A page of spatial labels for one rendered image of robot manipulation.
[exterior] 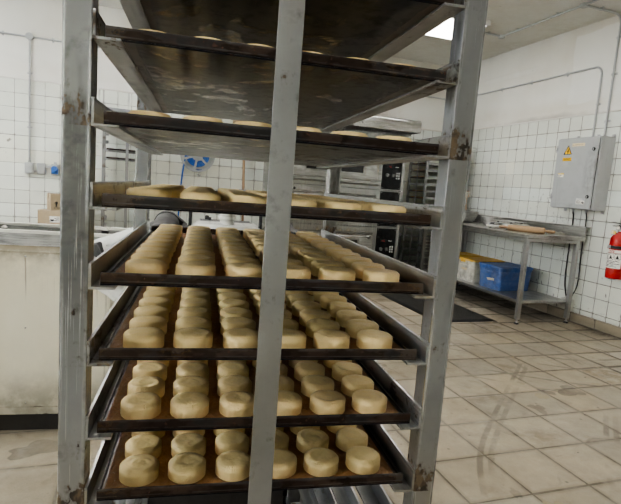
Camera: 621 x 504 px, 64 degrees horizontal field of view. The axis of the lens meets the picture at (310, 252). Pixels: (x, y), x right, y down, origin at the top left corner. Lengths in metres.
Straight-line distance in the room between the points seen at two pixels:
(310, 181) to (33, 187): 3.12
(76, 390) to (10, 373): 1.93
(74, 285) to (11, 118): 5.94
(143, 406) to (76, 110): 0.36
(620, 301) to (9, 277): 4.87
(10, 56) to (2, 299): 4.43
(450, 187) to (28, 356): 2.15
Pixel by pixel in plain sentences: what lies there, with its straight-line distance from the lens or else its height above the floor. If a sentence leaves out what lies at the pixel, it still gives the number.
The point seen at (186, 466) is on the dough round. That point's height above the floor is 0.79.
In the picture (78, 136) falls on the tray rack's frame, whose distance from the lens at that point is 0.60.
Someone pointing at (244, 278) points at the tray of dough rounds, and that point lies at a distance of 0.61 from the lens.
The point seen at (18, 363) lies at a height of 0.32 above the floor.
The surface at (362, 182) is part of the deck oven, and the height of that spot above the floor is 1.27.
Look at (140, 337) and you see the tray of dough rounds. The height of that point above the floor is 0.97.
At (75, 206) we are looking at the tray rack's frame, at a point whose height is 1.13.
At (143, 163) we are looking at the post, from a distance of 1.21.
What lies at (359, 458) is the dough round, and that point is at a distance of 0.77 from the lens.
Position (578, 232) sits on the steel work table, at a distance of 5.69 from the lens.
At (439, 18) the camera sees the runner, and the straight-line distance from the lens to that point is 0.73.
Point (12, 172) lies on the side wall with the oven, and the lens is 6.51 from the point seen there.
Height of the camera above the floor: 1.17
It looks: 7 degrees down
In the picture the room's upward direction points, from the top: 4 degrees clockwise
